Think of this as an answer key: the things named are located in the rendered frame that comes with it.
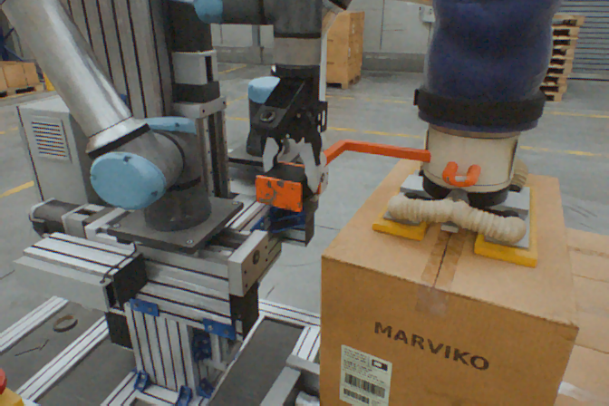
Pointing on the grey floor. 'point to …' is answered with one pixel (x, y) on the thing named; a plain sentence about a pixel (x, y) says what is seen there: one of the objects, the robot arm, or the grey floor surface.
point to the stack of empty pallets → (561, 55)
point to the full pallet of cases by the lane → (345, 49)
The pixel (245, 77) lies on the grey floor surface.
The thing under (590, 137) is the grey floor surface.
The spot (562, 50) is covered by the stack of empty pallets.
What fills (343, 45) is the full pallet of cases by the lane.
